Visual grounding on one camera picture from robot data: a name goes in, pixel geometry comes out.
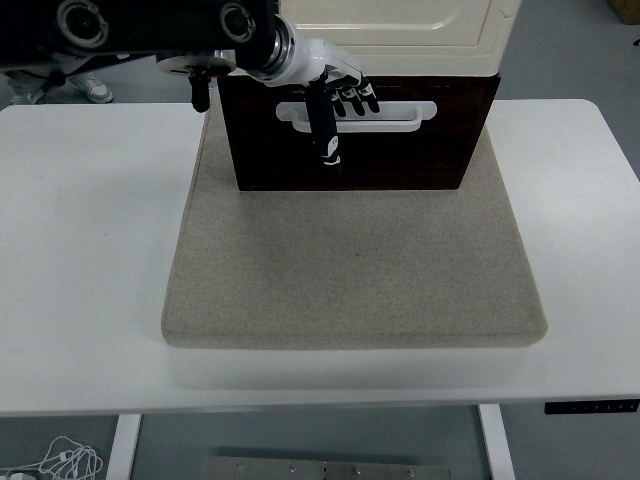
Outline dark wooden drawer case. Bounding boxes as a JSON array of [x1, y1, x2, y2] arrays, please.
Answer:
[[215, 72, 502, 193]]

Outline white table leg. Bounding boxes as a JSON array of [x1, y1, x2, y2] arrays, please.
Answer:
[[105, 413, 144, 480], [476, 404, 517, 480]]

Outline person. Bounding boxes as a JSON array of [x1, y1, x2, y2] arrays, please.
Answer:
[[0, 53, 116, 105]]

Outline black table control panel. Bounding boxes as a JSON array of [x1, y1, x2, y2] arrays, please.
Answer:
[[543, 399, 640, 416]]

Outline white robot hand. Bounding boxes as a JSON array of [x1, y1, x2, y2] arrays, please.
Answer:
[[257, 28, 382, 179]]

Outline white drawer handle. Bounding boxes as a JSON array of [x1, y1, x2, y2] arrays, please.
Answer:
[[275, 100, 438, 134]]

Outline cardboard box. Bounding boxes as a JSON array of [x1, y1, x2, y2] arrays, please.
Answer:
[[610, 0, 640, 25]]

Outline dark wooden drawer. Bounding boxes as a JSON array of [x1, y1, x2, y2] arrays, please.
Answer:
[[228, 83, 490, 140]]

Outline beige fabric mat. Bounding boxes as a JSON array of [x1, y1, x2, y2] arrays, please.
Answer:
[[159, 92, 549, 350]]

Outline cream plastic cabinet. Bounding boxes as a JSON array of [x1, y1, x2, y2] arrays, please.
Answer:
[[227, 0, 522, 79]]

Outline white cable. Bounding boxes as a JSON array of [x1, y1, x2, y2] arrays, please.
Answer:
[[0, 435, 105, 480]]

